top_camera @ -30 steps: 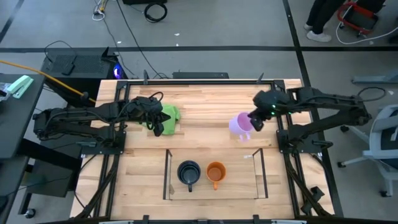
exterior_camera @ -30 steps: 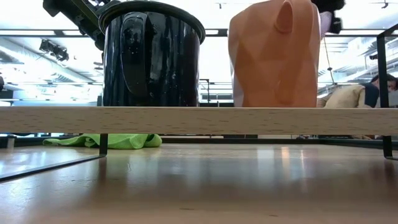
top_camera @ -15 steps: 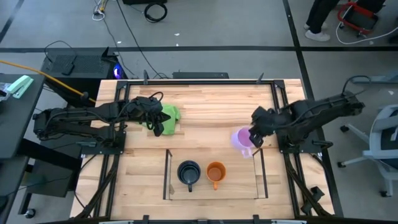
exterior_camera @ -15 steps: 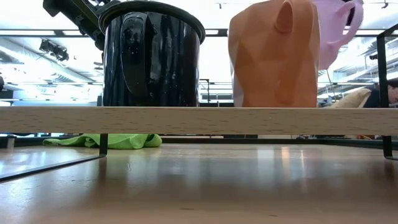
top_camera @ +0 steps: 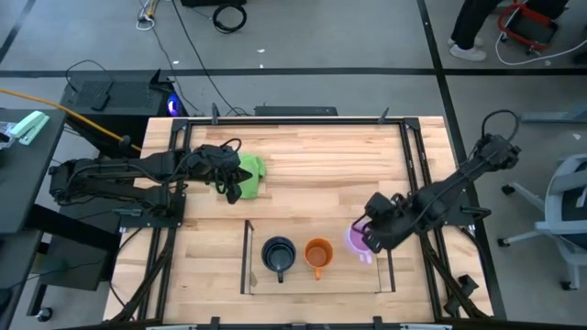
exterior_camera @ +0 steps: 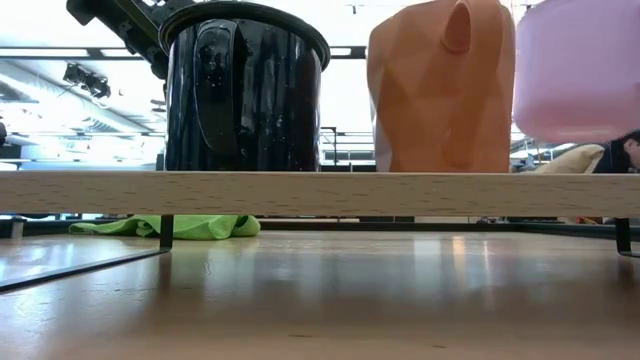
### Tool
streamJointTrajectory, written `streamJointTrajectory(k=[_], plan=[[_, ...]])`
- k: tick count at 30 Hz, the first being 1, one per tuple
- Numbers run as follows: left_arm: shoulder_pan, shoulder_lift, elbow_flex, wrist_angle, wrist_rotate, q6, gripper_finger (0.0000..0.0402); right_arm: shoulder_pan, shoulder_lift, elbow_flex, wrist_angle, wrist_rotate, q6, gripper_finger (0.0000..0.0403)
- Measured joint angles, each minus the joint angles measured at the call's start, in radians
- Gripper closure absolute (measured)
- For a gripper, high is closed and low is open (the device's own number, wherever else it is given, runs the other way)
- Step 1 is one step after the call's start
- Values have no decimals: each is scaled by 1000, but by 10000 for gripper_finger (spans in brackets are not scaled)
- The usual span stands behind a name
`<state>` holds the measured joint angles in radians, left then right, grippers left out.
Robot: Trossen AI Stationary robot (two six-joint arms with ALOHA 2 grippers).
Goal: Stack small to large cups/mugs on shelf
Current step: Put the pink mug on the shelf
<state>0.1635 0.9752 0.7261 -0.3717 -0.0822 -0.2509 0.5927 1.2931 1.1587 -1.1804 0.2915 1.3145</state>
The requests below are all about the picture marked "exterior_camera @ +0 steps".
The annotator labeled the orange faceted mug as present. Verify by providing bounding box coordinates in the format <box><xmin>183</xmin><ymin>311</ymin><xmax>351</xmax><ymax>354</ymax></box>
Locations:
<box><xmin>366</xmin><ymin>0</ymin><xmax>516</xmax><ymax>174</ymax></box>

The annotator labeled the wooden shelf with black frame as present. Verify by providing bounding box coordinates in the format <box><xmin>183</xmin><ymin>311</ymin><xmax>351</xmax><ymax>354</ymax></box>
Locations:
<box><xmin>0</xmin><ymin>170</ymin><xmax>640</xmax><ymax>296</ymax></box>

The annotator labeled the green cloth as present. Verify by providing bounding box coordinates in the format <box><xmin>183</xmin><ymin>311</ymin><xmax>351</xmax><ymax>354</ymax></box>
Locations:
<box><xmin>68</xmin><ymin>214</ymin><xmax>262</xmax><ymax>241</ymax></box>

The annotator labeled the silver ceiling duct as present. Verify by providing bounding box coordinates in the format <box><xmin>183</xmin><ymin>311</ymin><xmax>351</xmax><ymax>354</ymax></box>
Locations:
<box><xmin>0</xmin><ymin>59</ymin><xmax>166</xmax><ymax>151</ymax></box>

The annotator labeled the glossy black mug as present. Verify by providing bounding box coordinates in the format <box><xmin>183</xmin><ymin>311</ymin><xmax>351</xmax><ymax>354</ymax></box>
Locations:
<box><xmin>158</xmin><ymin>1</ymin><xmax>331</xmax><ymax>172</ymax></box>

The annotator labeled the distant black workbench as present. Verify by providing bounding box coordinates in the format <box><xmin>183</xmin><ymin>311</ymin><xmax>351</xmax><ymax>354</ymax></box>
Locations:
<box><xmin>319</xmin><ymin>164</ymin><xmax>376</xmax><ymax>173</ymax></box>

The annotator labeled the black ceiling spotlight cluster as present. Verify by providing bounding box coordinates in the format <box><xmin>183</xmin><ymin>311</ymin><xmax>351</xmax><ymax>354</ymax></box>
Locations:
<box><xmin>62</xmin><ymin>63</ymin><xmax>112</xmax><ymax>100</ymax></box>

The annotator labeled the black metal shelf frame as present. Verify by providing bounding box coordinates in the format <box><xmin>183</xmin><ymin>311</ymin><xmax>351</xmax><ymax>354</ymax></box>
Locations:
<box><xmin>0</xmin><ymin>215</ymin><xmax>640</xmax><ymax>242</ymax></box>

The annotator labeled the pink mug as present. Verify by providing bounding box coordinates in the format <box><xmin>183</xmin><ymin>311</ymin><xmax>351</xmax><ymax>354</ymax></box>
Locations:
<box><xmin>513</xmin><ymin>0</ymin><xmax>640</xmax><ymax>145</ymax></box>

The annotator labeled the person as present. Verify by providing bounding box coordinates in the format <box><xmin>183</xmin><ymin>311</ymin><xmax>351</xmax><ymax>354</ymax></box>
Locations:
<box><xmin>592</xmin><ymin>130</ymin><xmax>640</xmax><ymax>174</ymax></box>

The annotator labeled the beige padded object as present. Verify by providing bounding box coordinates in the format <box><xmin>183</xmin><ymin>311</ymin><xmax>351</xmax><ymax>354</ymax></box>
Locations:
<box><xmin>532</xmin><ymin>143</ymin><xmax>606</xmax><ymax>175</ymax></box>

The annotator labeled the distant black metal frame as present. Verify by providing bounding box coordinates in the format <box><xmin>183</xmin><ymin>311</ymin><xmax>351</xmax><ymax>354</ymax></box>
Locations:
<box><xmin>319</xmin><ymin>126</ymin><xmax>338</xmax><ymax>166</ymax></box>

